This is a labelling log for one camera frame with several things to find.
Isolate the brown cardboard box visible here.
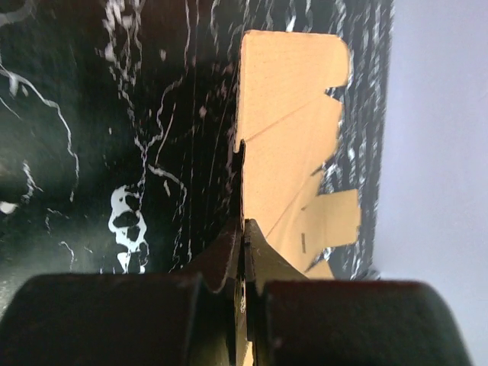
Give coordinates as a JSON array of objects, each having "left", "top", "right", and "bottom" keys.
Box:
[{"left": 236, "top": 30, "right": 361, "bottom": 279}]

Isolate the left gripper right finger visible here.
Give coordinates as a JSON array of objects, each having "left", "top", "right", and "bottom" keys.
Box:
[{"left": 243, "top": 220, "right": 471, "bottom": 365}]

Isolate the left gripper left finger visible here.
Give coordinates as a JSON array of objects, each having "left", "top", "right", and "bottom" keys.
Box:
[{"left": 1, "top": 219, "right": 242, "bottom": 365}]

